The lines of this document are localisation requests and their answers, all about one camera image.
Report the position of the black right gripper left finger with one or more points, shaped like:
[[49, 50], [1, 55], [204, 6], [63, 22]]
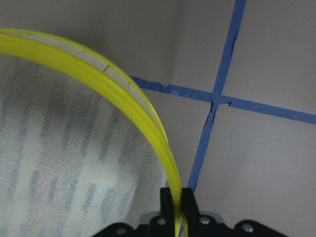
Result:
[[167, 214]]

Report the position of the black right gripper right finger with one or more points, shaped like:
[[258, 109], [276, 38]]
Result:
[[190, 213]]

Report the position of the yellow rimmed steamer basket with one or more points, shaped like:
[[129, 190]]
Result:
[[62, 54]]

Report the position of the white steamer liner cloth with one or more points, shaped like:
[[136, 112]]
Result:
[[71, 163]]

